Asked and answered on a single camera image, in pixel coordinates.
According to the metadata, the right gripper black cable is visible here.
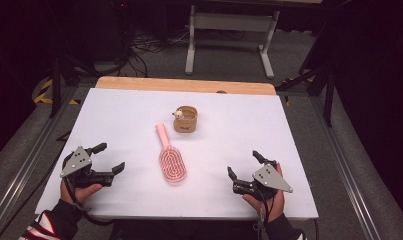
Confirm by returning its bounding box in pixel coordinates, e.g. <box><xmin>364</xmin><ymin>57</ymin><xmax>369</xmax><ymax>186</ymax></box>
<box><xmin>253</xmin><ymin>188</ymin><xmax>275</xmax><ymax>240</ymax></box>

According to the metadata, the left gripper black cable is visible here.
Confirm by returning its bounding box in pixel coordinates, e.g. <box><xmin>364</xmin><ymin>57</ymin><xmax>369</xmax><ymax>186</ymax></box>
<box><xmin>64</xmin><ymin>177</ymin><xmax>115</xmax><ymax>227</ymax></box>

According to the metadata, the bundle of floor cables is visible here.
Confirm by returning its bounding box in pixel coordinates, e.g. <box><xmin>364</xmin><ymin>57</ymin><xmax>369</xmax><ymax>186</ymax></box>
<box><xmin>120</xmin><ymin>28</ymin><xmax>192</xmax><ymax>78</ymax></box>

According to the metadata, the wooden table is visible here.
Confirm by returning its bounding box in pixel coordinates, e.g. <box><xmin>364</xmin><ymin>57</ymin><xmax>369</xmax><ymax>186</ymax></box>
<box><xmin>95</xmin><ymin>76</ymin><xmax>278</xmax><ymax>97</ymax></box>

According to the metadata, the aluminium floor rail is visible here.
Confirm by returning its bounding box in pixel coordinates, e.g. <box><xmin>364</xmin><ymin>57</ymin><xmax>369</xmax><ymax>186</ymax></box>
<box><xmin>309</xmin><ymin>95</ymin><xmax>384</xmax><ymax>240</ymax></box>
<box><xmin>0</xmin><ymin>85</ymin><xmax>87</xmax><ymax>233</ymax></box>

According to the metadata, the tan bear holder cup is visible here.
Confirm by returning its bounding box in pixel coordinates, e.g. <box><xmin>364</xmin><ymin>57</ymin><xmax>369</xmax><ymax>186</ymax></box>
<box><xmin>171</xmin><ymin>105</ymin><xmax>199</xmax><ymax>134</ymax></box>

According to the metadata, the pink hairbrush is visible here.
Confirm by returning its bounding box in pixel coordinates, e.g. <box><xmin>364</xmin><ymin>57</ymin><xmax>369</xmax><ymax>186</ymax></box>
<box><xmin>155</xmin><ymin>122</ymin><xmax>188</xmax><ymax>184</ymax></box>

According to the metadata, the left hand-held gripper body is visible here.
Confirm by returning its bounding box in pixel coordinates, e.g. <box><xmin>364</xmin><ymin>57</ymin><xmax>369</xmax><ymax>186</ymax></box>
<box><xmin>59</xmin><ymin>145</ymin><xmax>116</xmax><ymax>189</ymax></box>

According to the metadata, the desk with grey metal frame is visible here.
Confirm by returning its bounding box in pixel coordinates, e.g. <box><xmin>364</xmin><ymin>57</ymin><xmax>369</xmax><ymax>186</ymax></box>
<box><xmin>184</xmin><ymin>0</ymin><xmax>323</xmax><ymax>80</ymax></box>

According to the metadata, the person's right hand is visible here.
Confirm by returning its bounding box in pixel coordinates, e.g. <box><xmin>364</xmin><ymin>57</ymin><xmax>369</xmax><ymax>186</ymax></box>
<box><xmin>241</xmin><ymin>162</ymin><xmax>287</xmax><ymax>224</ymax></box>

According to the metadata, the person's left hand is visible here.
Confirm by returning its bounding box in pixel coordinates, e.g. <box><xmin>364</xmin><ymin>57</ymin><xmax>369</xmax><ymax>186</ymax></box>
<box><xmin>59</xmin><ymin>179</ymin><xmax>104</xmax><ymax>205</ymax></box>

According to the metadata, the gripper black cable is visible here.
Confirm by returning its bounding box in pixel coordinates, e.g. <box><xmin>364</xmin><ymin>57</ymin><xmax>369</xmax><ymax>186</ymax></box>
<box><xmin>253</xmin><ymin>188</ymin><xmax>275</xmax><ymax>240</ymax></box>
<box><xmin>64</xmin><ymin>177</ymin><xmax>115</xmax><ymax>227</ymax></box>

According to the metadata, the black metal stand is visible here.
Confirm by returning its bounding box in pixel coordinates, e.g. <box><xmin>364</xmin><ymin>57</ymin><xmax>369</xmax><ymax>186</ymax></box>
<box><xmin>48</xmin><ymin>54</ymin><xmax>101</xmax><ymax>120</ymax></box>
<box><xmin>276</xmin><ymin>58</ymin><xmax>336</xmax><ymax>128</ymax></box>

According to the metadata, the yellow black hazard tape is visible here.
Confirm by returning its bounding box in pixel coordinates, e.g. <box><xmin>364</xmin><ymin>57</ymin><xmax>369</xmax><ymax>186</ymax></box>
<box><xmin>33</xmin><ymin>78</ymin><xmax>81</xmax><ymax>106</ymax></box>

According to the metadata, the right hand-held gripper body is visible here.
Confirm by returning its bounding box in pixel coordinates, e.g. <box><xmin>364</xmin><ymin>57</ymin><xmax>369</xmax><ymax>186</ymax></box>
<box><xmin>232</xmin><ymin>163</ymin><xmax>294</xmax><ymax>202</ymax></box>

